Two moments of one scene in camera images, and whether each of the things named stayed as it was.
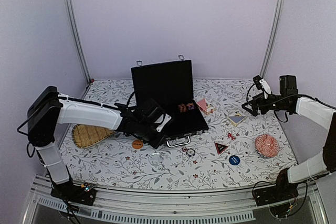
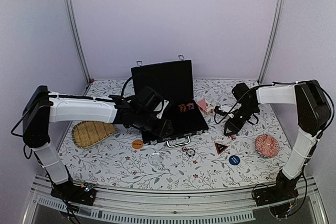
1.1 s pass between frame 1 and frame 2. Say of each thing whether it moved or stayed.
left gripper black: moved
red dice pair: stayed
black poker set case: stayed
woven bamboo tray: stayed
